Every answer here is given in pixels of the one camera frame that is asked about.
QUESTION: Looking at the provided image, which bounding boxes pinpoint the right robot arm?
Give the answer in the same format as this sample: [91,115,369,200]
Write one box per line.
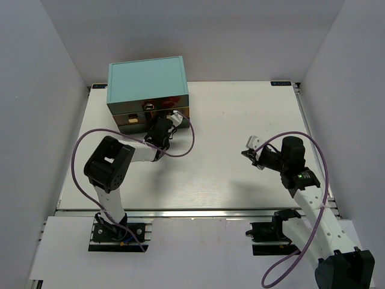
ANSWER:
[242,132,375,288]

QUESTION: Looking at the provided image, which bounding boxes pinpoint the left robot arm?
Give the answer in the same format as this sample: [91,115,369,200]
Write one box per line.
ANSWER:
[84,113,183,231]

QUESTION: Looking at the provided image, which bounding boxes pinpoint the teal drawer cabinet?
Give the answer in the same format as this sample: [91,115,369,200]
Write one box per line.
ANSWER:
[106,56,189,123]

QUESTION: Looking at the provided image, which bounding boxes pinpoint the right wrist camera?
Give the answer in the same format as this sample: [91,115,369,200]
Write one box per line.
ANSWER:
[246,135,263,151]

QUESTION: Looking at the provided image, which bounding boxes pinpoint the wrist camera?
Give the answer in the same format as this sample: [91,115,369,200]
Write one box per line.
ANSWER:
[167,110,183,128]
[246,135,263,151]

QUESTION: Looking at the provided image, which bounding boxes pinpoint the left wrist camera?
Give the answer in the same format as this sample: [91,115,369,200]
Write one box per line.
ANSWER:
[167,110,183,128]

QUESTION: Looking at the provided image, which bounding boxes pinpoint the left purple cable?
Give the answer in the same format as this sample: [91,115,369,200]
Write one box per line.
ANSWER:
[70,111,196,252]

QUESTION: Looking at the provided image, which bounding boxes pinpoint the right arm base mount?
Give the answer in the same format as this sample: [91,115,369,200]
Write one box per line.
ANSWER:
[245,209,301,256]

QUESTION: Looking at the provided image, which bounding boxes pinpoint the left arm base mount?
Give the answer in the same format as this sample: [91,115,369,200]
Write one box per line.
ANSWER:
[88,213,152,253]

